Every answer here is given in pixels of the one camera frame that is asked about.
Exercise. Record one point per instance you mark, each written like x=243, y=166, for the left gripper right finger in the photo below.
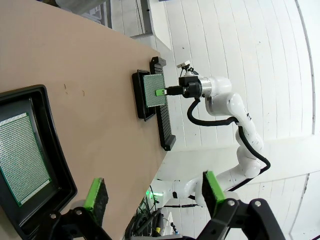
x=212, y=192

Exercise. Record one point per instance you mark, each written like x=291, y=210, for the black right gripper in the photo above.
x=191, y=87

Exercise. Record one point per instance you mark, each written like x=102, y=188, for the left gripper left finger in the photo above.
x=96, y=200

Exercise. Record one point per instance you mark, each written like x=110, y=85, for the green perforated circuit board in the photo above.
x=151, y=100
x=22, y=157

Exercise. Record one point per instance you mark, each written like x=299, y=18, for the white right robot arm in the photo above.
x=237, y=105

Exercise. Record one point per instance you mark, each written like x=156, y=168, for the black plastic ESD tray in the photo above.
x=57, y=162
x=138, y=100

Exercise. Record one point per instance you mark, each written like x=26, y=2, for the black slotted board rack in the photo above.
x=165, y=125

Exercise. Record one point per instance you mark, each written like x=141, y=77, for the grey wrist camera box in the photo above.
x=185, y=64

